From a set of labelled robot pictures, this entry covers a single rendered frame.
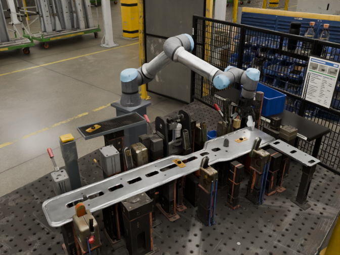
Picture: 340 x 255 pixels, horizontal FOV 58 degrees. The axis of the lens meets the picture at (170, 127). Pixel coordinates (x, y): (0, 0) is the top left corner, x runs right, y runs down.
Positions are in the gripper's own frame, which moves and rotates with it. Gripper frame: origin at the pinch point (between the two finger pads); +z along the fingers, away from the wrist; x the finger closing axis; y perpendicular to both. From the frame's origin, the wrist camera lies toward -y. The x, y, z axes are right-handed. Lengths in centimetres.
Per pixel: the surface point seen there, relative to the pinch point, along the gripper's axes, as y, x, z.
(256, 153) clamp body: 9.5, 19.0, 5.4
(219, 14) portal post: -324, -321, 28
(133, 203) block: 84, 9, 8
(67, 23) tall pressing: -209, -778, 139
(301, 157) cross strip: -11.4, 34.5, 7.2
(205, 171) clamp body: 43.9, 13.7, 5.6
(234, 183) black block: 22.2, 17.8, 22.2
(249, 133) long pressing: -10.8, -1.3, 10.8
